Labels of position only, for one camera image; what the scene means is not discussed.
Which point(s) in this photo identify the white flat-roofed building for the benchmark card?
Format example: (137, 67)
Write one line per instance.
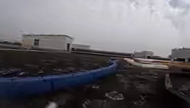
(50, 42)

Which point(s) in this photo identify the blue barrier tube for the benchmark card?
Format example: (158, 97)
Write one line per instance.
(56, 81)

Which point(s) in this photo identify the pale low building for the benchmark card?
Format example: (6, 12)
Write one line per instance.
(143, 54)

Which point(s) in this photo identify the pale yellow barrier strip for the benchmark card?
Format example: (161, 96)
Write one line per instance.
(149, 64)

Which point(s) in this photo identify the grey building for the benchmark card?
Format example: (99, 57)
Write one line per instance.
(186, 55)

